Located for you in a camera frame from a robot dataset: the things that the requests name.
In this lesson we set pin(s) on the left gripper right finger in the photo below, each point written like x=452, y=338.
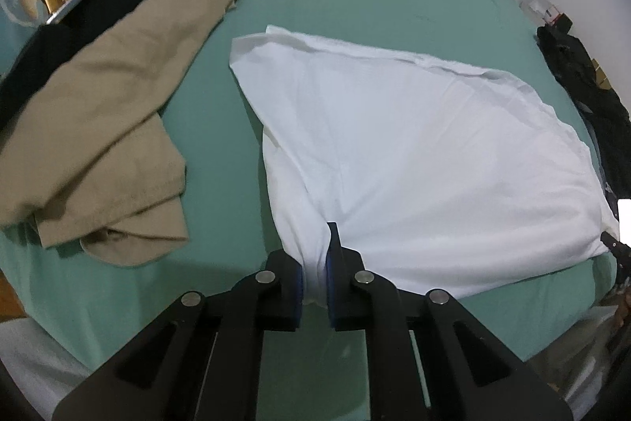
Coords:
x=428, y=357

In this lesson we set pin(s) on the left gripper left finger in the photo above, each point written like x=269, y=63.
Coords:
x=200, y=359

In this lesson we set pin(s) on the white hooded garment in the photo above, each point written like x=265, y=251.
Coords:
x=440, y=174

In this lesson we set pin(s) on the black clothes pile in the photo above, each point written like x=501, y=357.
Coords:
x=572, y=67

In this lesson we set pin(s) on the beige khaki garment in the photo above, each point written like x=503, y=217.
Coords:
x=88, y=158

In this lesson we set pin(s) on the white bedside box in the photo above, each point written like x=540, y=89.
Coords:
x=545, y=13

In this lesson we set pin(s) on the black garment under tablet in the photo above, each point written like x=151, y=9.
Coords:
x=52, y=45

